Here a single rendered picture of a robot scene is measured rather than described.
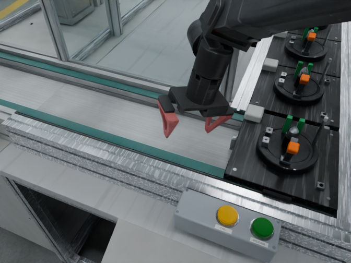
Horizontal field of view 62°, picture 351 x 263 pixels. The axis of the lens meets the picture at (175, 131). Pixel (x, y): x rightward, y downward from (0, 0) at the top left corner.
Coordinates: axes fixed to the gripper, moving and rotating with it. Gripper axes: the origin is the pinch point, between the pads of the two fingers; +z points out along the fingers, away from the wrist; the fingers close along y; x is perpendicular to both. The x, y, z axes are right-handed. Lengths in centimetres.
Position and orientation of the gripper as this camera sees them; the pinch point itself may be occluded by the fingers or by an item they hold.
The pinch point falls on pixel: (187, 130)
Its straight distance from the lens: 61.0
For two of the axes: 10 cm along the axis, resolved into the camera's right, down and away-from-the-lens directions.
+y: -9.0, 1.0, -4.1
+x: 3.6, 6.9, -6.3
